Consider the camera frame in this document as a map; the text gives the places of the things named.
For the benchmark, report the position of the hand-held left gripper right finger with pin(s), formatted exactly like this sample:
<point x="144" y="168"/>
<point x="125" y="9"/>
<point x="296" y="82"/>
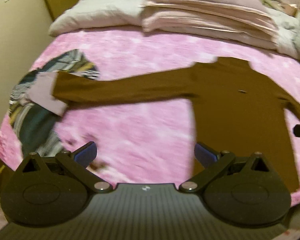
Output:
<point x="205" y="153"/>

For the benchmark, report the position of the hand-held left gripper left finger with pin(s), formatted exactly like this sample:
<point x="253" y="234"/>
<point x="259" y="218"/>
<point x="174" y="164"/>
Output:
<point x="85" y="153"/>

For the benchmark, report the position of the brown long-sleeve shirt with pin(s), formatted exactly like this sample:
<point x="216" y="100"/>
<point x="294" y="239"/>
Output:
<point x="240" y="117"/>

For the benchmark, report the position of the teal striped garment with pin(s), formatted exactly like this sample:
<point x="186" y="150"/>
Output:
<point x="37" y="127"/>

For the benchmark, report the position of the pink floral blanket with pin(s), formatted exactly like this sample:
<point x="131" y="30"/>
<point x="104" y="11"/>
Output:
<point x="140" y="130"/>

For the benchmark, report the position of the pink folded blanket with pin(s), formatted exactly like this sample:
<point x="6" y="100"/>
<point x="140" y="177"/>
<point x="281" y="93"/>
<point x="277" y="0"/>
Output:
<point x="202" y="12"/>

